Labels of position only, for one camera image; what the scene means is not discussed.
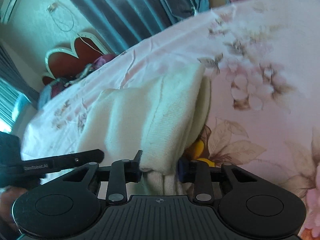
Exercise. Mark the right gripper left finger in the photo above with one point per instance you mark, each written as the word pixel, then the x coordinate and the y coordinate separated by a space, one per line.
pixel 123 172

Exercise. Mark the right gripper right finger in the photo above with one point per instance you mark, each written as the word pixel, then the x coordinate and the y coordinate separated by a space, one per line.
pixel 197 173

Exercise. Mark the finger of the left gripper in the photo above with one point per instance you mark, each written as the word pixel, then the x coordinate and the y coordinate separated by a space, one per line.
pixel 56 163

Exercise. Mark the white knit sweater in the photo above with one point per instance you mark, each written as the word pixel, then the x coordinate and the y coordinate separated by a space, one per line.
pixel 161 118

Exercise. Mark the dark clothes pile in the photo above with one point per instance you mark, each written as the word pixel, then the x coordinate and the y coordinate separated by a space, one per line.
pixel 65 82

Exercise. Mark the person's left hand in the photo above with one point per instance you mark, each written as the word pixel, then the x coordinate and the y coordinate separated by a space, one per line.
pixel 8 197

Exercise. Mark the red heart-shaped headboard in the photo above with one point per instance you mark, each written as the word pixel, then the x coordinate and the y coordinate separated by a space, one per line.
pixel 83 45

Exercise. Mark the pink floral bed sheet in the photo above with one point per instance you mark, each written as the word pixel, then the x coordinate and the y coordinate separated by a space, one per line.
pixel 261 60

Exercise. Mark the blue grey curtain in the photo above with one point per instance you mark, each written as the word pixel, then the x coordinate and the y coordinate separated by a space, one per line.
pixel 124 23

